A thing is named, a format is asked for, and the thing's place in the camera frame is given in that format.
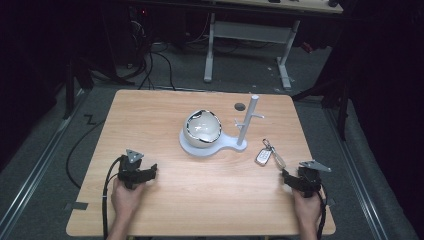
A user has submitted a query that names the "white hook stand with base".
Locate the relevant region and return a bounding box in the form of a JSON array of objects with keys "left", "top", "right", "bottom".
[{"left": 178, "top": 94, "right": 265, "bottom": 158}]

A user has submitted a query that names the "black floor cable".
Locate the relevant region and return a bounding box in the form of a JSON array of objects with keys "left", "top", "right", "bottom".
[{"left": 65, "top": 114, "right": 105, "bottom": 190}]

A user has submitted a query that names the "remote key fob with strap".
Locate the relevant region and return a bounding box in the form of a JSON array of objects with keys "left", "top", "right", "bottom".
[{"left": 254, "top": 138, "right": 287, "bottom": 171}]

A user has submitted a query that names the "white-framed wooden desk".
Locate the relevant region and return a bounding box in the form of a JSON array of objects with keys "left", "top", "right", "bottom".
[{"left": 203, "top": 0, "right": 344, "bottom": 90}]

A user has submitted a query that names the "grey tape strip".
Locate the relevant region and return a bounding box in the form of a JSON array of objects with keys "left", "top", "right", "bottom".
[{"left": 64, "top": 201, "right": 89, "bottom": 211}]

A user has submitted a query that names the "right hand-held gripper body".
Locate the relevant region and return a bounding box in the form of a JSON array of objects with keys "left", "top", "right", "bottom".
[{"left": 297, "top": 159, "right": 333, "bottom": 198}]

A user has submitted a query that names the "person's right hand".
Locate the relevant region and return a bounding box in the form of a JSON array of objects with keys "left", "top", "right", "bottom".
[{"left": 292, "top": 188, "right": 324, "bottom": 228}]

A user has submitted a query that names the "person's left hand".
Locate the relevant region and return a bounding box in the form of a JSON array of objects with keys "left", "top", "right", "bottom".
[{"left": 110, "top": 178, "right": 147, "bottom": 219}]

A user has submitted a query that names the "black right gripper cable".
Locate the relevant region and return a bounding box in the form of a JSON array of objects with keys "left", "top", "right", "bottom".
[{"left": 315, "top": 190, "right": 330, "bottom": 240}]

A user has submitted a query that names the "black metal stand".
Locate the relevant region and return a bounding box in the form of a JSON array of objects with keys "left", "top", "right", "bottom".
[
  {"left": 291, "top": 56, "right": 354, "bottom": 141},
  {"left": 62, "top": 58, "right": 95, "bottom": 120}
]

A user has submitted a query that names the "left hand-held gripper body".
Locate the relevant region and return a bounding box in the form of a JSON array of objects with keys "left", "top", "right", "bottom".
[{"left": 116, "top": 148, "right": 145, "bottom": 190}]

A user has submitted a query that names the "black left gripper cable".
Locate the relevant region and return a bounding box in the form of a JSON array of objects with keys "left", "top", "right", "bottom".
[{"left": 101, "top": 155, "right": 123, "bottom": 240}]

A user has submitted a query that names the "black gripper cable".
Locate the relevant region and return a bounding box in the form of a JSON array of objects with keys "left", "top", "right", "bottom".
[
  {"left": 101, "top": 155, "right": 123, "bottom": 240},
  {"left": 315, "top": 190, "right": 330, "bottom": 240}
]

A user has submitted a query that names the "bundle of black cables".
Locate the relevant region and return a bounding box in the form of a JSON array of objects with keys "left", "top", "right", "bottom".
[{"left": 118, "top": 6, "right": 177, "bottom": 92}]

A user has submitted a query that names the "metal floor rail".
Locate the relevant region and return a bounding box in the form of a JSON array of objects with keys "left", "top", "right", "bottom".
[
  {"left": 0, "top": 88, "right": 86, "bottom": 234},
  {"left": 324, "top": 108, "right": 391, "bottom": 240}
]

